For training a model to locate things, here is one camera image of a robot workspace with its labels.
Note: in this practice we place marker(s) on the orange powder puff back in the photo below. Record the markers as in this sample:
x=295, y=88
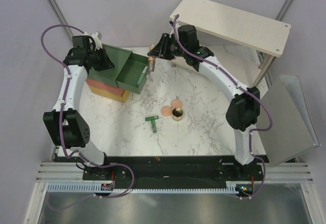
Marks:
x=176, y=103

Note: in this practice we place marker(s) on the gold round jar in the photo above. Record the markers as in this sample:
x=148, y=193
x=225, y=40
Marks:
x=177, y=114

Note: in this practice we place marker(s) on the mint green tube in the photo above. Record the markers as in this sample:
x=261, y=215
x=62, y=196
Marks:
x=142, y=76

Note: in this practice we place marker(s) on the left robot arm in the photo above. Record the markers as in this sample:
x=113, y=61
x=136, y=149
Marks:
x=65, y=125

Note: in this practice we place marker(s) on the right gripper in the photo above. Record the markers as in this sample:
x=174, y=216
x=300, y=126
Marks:
x=161, y=50

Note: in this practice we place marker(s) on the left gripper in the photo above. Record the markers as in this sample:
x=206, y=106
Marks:
x=107, y=63

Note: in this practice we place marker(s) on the white two-tier shelf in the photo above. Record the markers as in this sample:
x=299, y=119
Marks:
x=257, y=32

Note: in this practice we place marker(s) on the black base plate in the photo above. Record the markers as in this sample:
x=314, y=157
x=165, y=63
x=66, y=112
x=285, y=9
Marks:
x=173, y=171

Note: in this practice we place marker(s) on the orange powder puff front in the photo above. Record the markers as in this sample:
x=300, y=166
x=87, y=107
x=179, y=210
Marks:
x=166, y=111

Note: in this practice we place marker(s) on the aluminium rail frame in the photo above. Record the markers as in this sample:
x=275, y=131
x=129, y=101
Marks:
x=284, y=173

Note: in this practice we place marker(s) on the green lip balm horizontal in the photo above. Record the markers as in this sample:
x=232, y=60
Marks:
x=152, y=118

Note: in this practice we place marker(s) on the yellow bottom drawer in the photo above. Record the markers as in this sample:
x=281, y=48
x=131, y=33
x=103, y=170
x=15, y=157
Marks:
x=125, y=96

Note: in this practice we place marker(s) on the grey metal box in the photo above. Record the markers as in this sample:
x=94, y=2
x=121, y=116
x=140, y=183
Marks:
x=292, y=133

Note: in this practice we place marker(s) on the green lip balm vertical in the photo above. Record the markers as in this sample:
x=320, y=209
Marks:
x=153, y=124

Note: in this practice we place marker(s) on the brown foundation bottle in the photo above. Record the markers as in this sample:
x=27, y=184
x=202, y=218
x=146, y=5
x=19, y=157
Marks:
x=151, y=60

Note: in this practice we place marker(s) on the three-colour drawer cabinet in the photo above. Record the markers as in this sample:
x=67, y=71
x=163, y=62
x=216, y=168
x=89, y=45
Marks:
x=103, y=83

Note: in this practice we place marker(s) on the white cable duct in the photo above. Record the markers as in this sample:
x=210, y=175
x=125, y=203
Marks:
x=91, y=187

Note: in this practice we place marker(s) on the green top drawer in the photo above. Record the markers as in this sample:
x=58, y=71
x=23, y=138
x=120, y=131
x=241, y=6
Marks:
x=130, y=73

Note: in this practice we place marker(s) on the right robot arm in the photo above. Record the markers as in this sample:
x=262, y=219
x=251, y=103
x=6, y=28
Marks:
x=243, y=109

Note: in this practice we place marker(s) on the orange powder puff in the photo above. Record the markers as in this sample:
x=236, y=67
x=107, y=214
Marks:
x=166, y=111
x=176, y=103

